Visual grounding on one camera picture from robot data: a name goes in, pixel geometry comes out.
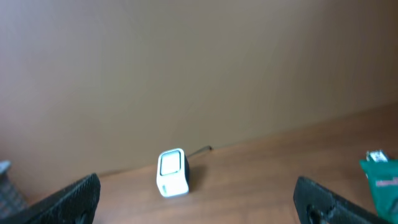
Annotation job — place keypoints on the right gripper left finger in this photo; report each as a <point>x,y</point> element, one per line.
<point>76,203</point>

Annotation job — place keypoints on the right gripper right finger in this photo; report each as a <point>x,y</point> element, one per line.
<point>316,204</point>

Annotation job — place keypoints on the green 3M gloves packet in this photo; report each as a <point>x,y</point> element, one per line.
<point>382,179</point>

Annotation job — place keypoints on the grey plastic shopping basket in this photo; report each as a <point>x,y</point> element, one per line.
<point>12,201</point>

